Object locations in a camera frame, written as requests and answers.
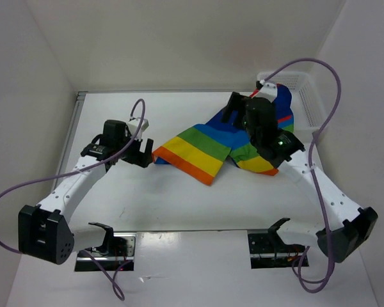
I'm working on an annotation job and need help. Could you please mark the rainbow striped shorts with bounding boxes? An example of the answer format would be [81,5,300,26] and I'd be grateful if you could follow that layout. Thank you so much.
[152,83,296,186]

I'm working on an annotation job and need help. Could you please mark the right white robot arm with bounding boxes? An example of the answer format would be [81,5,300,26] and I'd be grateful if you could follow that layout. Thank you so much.
[221,92,378,263]

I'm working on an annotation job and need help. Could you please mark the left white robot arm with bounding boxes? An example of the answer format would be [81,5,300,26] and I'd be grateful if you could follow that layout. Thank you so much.
[18,117,153,265]

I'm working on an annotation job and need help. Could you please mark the white plastic basket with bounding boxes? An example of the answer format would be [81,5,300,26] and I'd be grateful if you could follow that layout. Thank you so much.
[268,70,327,134]

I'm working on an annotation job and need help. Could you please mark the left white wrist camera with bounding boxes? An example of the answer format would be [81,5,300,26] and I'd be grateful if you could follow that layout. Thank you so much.
[127,117,149,140]

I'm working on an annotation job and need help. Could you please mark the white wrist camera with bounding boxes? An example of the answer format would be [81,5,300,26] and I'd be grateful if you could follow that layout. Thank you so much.
[255,80,278,102]
[127,117,149,140]

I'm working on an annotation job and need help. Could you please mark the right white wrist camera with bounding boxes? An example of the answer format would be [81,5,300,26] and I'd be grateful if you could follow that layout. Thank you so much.
[255,80,278,102]

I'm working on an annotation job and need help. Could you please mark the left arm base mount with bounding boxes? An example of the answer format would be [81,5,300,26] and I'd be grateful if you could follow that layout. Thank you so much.
[74,232,137,272]

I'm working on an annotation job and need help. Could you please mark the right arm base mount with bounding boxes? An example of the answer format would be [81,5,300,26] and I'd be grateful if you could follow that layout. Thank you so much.
[248,230,305,269]

